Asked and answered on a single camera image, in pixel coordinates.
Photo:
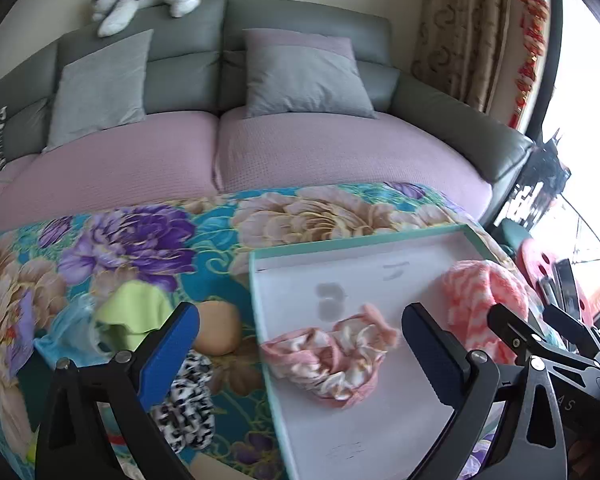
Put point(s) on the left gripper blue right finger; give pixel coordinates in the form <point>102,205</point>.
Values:
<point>439,353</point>

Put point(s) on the pink sofa seat cover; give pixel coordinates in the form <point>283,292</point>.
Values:
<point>195,154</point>

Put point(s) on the pink white cloth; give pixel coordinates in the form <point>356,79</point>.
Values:
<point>340,366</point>

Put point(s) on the pink white striped fuzzy towel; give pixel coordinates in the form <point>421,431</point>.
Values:
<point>472,287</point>

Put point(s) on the black white leopard cloth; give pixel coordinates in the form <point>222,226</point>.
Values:
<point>185,417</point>

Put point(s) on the red window decoration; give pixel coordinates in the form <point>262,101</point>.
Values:
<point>534,18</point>

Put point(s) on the lime green cloth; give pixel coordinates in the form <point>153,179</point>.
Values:
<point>133,311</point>

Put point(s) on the grey middle cushion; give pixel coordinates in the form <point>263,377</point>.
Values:
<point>102,90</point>

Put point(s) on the grey sofa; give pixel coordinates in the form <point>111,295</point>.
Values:
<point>236,96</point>

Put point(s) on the grey pink right cushion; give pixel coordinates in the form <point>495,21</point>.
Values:
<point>295,72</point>

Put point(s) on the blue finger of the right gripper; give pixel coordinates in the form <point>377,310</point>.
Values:
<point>520,337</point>
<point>583,337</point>

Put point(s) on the beige potato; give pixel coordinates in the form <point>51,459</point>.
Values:
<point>220,330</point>

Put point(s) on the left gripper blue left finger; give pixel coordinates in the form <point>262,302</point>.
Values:
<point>162,353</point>

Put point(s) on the light blue cloth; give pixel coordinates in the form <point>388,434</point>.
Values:
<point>73,335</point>

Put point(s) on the beige patterned curtain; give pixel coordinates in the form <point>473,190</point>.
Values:
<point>460,47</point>

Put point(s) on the floral teal blanket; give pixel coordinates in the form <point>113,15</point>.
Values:
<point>185,250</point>

